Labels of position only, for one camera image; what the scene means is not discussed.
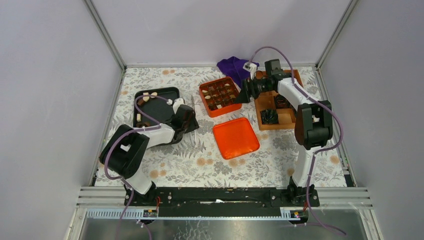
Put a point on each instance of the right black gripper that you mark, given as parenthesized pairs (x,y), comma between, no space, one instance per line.
(244,95)

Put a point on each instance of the orange chocolate box with tray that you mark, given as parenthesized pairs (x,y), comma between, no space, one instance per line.
(218,96)

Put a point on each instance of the orange box lid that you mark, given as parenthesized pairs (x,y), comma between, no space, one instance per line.
(235,138)

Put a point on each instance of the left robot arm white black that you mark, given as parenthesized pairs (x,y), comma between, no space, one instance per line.
(122,156)

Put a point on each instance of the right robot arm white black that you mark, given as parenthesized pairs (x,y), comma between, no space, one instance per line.
(313,127)

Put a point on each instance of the purple cloth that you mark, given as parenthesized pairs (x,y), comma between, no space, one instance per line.
(233,67)

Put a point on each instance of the dark rolled tie left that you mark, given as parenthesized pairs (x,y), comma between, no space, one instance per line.
(269,116)

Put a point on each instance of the dark rolled tie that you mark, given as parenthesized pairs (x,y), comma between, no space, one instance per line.
(281,102)
(269,116)

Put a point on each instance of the wooden compartment organizer box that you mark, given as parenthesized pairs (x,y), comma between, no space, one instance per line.
(286,116)

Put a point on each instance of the dark rolled tie middle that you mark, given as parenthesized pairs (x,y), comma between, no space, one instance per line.
(281,102)

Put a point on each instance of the floral patterned table mat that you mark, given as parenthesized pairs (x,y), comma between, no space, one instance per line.
(196,161)

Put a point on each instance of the black plastic tray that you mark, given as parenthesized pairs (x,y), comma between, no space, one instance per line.
(159,106)

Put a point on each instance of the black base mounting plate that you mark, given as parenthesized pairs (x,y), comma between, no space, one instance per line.
(194,202)

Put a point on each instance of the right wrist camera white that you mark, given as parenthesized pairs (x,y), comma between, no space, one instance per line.
(251,68)

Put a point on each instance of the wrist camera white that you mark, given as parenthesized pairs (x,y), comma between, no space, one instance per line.
(176,103)
(251,68)

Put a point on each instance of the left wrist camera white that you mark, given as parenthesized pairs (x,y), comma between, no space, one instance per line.
(176,103)

